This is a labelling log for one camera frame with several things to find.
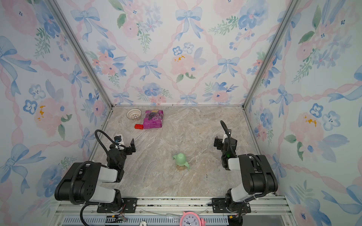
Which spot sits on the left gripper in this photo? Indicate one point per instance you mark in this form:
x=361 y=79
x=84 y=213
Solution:
x=133 y=149

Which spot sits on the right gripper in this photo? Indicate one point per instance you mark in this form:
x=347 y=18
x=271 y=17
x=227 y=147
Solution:
x=218 y=142

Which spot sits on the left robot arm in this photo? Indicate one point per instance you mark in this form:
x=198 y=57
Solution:
x=82 y=183

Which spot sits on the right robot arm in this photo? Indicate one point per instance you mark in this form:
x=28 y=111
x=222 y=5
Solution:
x=257 y=178

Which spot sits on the red toy brick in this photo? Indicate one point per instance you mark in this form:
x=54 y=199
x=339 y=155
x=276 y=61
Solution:
x=139 y=126

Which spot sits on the patterned white bowl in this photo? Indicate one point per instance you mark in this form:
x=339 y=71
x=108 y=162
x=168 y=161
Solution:
x=134 y=114

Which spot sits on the purple snack box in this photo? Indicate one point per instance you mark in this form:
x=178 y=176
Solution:
x=153 y=119

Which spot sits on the pink alarm clock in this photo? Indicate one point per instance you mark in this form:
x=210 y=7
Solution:
x=191 y=219

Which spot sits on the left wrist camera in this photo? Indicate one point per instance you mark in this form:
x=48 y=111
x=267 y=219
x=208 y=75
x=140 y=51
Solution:
x=119 y=140

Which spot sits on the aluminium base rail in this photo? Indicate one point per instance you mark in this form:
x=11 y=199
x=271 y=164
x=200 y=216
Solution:
x=270 y=210

